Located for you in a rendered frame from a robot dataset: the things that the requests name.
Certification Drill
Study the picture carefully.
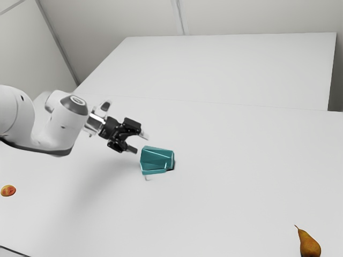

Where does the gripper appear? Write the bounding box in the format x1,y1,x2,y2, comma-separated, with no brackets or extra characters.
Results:
98,116,150,154

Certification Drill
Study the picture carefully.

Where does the teal faceted mug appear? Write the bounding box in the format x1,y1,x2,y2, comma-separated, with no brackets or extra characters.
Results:
140,146,176,176

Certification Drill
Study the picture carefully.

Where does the small red yellow apple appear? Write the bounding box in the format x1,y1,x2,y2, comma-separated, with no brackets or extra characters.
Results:
1,184,17,198

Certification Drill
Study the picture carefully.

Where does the brown yellow pear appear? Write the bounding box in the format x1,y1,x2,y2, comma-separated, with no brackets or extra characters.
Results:
294,224,322,257

